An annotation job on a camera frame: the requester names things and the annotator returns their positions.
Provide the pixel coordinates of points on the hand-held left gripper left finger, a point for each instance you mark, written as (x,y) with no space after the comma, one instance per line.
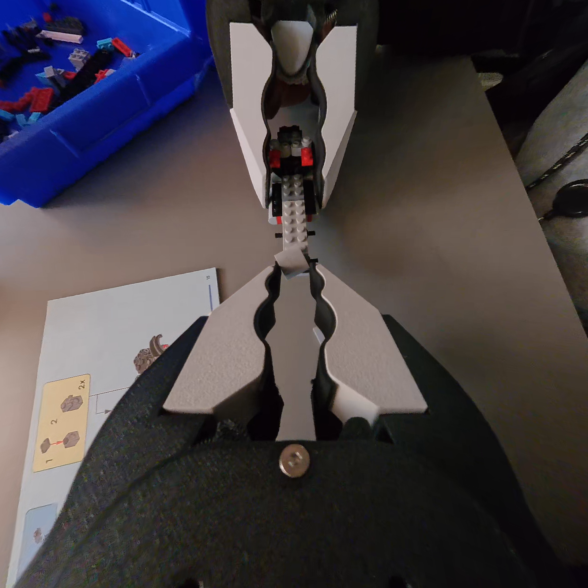
(216,363)

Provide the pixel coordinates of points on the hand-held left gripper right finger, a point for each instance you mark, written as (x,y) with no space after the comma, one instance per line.
(372,363)

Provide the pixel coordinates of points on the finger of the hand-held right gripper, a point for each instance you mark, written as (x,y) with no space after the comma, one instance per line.
(246,82)
(342,82)

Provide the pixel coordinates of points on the blue plastic bin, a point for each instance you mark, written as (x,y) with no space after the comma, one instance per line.
(115,115)

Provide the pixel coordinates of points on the grey brick model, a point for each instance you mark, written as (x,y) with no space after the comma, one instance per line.
(294,216)

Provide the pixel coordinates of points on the grey desk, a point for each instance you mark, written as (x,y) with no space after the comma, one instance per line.
(413,229)

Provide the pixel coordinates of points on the person's right hand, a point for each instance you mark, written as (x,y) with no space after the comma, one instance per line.
(294,94)

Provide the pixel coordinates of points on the brick instruction booklet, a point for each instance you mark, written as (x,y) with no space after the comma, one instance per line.
(115,330)

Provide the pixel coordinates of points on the person's black jacket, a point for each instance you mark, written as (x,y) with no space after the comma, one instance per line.
(505,92)

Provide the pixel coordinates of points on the pile of loose bricks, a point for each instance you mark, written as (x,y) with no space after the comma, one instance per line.
(59,78)

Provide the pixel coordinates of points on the person's grey shirt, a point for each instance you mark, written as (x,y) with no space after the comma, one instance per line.
(560,275)

